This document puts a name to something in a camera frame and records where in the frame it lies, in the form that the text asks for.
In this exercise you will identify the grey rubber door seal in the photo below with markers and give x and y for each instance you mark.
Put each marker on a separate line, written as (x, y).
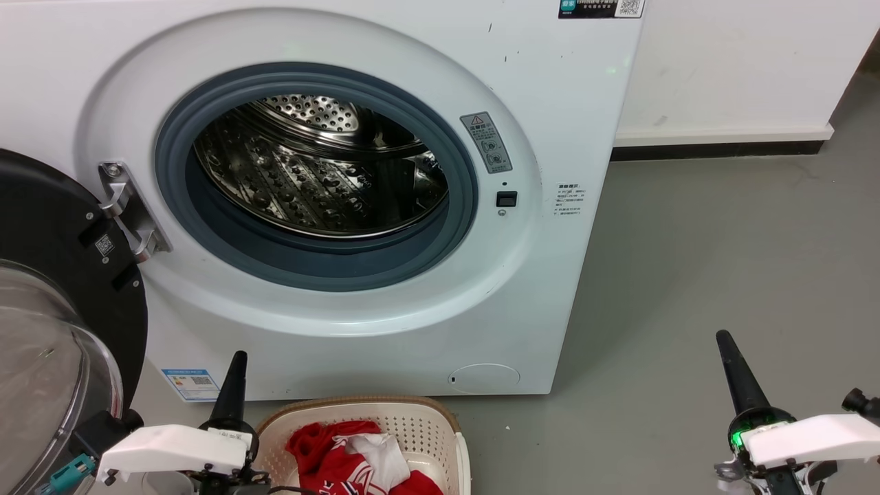
(309, 268)

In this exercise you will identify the white front-load washing machine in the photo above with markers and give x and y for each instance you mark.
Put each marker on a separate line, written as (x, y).
(564, 103)

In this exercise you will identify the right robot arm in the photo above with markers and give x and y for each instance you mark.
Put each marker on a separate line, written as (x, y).
(859, 402)

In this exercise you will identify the blue energy label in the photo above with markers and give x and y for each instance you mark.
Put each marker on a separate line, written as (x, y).
(190, 385)

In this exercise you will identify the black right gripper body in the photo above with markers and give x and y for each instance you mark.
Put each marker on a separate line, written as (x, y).
(749, 419)

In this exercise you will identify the perforated steel drum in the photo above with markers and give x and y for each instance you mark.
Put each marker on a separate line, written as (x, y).
(309, 179)

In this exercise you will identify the metal door hinge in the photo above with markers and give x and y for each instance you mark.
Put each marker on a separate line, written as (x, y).
(134, 213)

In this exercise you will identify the grey warning sticker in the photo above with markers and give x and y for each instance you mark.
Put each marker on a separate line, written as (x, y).
(486, 142)

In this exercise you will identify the black panel label strip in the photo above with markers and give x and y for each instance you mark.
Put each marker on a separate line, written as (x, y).
(598, 8)

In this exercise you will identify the white and black baseboard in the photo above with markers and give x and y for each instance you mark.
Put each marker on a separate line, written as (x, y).
(722, 134)

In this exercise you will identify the cream perforated laundry basket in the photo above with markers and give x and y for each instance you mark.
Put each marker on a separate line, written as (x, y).
(426, 426)

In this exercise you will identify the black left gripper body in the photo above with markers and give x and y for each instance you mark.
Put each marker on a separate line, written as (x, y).
(234, 485)

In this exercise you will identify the QR code sticker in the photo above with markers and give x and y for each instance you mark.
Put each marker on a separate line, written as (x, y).
(104, 245)

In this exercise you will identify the small text sticker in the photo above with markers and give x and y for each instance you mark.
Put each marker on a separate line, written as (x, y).
(570, 199)

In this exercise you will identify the round filter cover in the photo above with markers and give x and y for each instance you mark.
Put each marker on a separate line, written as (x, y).
(484, 378)

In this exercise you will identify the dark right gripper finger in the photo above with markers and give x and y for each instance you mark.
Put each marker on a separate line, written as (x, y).
(731, 385)
(749, 388)

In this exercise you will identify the black washer door with glass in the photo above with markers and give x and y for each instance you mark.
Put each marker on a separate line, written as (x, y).
(41, 220)

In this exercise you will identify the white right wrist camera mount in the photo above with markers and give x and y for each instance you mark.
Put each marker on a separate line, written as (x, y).
(818, 436)

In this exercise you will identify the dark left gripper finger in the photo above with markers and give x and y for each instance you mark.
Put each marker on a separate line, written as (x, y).
(240, 399)
(225, 402)

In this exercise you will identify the black door latch socket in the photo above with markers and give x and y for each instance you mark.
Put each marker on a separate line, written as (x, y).
(507, 199)

